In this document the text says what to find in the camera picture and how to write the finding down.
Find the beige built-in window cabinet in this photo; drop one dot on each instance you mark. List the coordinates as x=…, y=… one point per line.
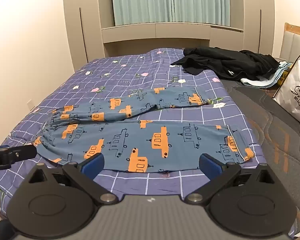
x=130, y=33

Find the white wall socket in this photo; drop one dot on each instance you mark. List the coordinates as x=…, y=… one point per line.
x=28, y=103

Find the light blue folded towel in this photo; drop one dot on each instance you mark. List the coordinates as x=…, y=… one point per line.
x=265, y=83

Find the pale green curtain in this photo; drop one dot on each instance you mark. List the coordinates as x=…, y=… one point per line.
x=165, y=0

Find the white paper shopping bag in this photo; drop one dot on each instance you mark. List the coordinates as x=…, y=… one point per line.
x=296, y=92

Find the black clothing pile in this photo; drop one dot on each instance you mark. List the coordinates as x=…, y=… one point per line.
x=215, y=63

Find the padded wooden headboard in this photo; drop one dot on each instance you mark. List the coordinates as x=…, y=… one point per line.
x=293, y=40

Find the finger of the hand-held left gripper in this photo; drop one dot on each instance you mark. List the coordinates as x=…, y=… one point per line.
x=25, y=152

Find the blue pants with orange cars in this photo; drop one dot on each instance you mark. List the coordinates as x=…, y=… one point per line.
x=165, y=135

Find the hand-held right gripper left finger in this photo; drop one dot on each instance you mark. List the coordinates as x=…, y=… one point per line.
x=93, y=165

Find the grey quilted mattress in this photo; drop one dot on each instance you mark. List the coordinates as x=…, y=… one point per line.
x=277, y=160

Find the purple checked floral blanket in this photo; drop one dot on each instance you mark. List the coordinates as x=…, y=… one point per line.
x=140, y=67

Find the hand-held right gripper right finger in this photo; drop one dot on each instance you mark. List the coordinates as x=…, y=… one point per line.
x=210, y=166

